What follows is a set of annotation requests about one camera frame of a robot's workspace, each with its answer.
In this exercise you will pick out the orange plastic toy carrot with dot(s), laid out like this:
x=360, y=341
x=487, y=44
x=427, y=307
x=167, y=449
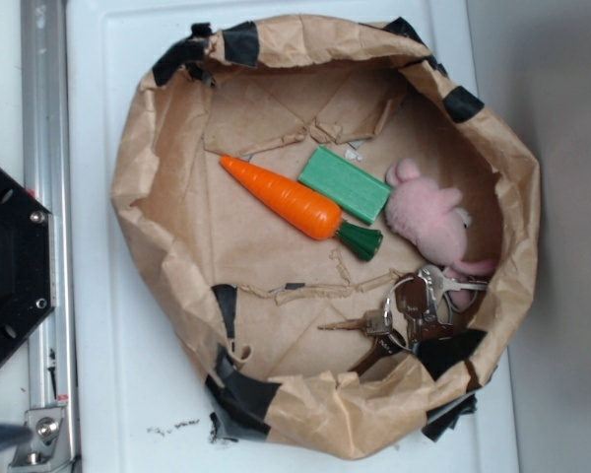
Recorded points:
x=309, y=211

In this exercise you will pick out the brown paper bag bin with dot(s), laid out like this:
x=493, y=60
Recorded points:
x=245, y=291

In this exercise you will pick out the green rectangular block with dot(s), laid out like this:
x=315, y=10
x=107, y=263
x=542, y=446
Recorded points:
x=354, y=190

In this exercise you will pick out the brass key pointing left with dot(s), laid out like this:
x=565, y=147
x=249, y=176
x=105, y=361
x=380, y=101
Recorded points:
x=373, y=323

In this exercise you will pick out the pink plush bunny toy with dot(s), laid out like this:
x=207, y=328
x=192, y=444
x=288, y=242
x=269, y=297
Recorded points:
x=432, y=220

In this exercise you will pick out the dark key lower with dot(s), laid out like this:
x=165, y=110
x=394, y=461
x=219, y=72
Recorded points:
x=383, y=346

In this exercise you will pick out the large silver key bunch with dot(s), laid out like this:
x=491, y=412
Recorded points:
x=417, y=305

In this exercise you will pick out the silver key pointing right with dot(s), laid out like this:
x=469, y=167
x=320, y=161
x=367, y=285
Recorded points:
x=438, y=284

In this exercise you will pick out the white plastic tray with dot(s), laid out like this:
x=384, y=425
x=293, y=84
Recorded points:
x=143, y=406

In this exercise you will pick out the aluminium extrusion rail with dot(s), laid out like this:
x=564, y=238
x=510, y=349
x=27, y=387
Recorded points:
x=52, y=347

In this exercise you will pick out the black octagonal mount plate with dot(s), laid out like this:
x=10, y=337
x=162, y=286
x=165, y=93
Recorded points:
x=25, y=265

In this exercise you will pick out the metal corner bracket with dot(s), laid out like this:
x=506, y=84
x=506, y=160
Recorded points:
x=50, y=448

